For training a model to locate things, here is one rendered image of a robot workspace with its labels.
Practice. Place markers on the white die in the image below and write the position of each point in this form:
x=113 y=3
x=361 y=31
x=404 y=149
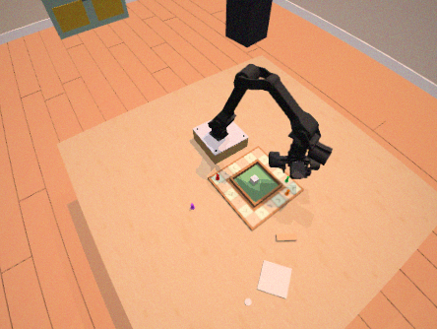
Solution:
x=254 y=179

